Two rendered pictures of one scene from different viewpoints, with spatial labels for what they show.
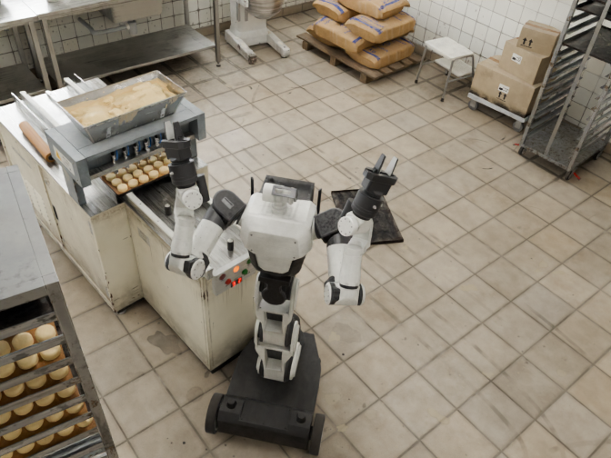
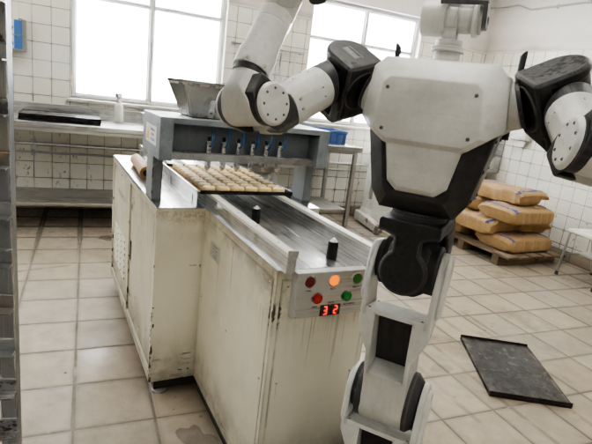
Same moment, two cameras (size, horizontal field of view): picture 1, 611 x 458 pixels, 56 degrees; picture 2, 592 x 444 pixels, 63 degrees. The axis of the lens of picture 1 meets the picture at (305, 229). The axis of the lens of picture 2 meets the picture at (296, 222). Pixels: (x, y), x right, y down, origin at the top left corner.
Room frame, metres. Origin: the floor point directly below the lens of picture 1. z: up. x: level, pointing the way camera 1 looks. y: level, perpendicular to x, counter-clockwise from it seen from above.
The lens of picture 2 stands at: (0.55, 0.04, 1.31)
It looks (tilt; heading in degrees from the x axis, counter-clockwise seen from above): 14 degrees down; 17
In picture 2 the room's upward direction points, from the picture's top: 7 degrees clockwise
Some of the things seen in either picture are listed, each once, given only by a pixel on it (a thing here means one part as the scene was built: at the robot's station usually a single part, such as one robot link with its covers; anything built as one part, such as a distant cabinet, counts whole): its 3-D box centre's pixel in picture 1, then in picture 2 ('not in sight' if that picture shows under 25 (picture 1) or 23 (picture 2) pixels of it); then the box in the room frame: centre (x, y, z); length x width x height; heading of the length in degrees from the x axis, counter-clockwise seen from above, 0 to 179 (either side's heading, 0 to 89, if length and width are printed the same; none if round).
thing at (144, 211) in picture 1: (101, 169); (193, 184); (2.43, 1.13, 0.87); 2.01 x 0.03 x 0.07; 46
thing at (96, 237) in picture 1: (106, 192); (196, 253); (2.79, 1.29, 0.42); 1.28 x 0.72 x 0.84; 46
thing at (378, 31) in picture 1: (382, 23); (517, 211); (5.74, -0.61, 0.47); 0.72 x 0.42 x 0.17; 137
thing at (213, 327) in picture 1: (195, 275); (268, 332); (2.11, 0.58, 0.45); 0.70 x 0.34 x 0.90; 46
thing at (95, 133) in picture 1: (125, 109); (240, 103); (2.46, 0.95, 1.25); 0.56 x 0.29 x 0.14; 136
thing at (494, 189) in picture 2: (371, 0); (506, 192); (5.93, -0.48, 0.62); 0.72 x 0.42 x 0.17; 48
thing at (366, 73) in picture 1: (359, 51); (488, 242); (5.95, -0.43, 0.06); 1.20 x 0.80 x 0.11; 44
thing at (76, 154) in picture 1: (132, 148); (235, 160); (2.46, 0.95, 1.01); 0.72 x 0.33 x 0.34; 136
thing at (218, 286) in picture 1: (234, 273); (329, 292); (1.85, 0.32, 0.77); 0.24 x 0.04 x 0.14; 136
